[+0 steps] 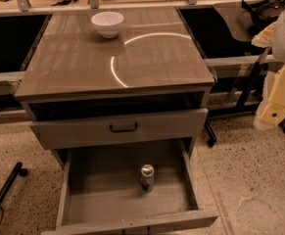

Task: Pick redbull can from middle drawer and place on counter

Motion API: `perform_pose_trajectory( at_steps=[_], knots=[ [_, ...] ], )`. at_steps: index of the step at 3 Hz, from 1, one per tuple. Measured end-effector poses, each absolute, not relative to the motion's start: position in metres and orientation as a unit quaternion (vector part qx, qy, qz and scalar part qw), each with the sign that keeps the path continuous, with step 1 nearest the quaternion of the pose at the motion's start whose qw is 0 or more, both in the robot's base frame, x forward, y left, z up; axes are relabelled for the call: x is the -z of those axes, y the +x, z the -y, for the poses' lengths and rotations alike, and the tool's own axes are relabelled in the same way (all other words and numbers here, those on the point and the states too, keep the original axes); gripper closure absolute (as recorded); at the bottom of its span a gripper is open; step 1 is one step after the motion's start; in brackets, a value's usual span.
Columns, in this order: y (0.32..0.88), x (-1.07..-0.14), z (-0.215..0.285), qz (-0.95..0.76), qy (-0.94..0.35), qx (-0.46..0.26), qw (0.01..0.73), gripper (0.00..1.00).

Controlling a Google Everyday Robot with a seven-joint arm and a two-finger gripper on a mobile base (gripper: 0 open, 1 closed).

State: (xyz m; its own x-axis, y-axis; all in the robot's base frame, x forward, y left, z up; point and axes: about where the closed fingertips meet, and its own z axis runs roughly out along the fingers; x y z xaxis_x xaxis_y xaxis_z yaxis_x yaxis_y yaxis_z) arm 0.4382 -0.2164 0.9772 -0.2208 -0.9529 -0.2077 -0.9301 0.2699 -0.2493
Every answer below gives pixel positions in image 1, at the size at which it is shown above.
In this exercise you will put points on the rolling side table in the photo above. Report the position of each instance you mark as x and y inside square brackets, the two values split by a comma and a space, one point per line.
[241, 24]

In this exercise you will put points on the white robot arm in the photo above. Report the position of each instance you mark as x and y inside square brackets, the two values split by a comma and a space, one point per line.
[278, 40]

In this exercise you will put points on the black VR headset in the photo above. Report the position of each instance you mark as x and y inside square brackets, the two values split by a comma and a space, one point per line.
[265, 12]

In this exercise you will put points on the black drawer handle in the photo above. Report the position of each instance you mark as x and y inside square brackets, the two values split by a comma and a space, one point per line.
[123, 128]

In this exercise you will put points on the grey wooden drawer cabinet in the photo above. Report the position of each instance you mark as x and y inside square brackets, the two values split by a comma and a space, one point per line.
[152, 65]

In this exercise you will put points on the open lower wooden drawer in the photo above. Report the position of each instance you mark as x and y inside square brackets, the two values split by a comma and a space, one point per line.
[102, 193]

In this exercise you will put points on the closed upper drawer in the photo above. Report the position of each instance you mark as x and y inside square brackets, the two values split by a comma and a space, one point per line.
[95, 131]

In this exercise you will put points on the silver redbull can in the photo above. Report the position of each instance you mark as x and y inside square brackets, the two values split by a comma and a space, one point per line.
[147, 177]

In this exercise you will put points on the black stand leg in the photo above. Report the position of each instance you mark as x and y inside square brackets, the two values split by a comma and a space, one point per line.
[18, 170]

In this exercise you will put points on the white ceramic bowl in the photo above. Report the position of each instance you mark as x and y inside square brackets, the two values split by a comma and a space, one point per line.
[107, 24]

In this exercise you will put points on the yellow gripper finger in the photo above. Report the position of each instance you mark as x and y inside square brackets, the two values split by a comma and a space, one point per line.
[264, 38]
[271, 110]

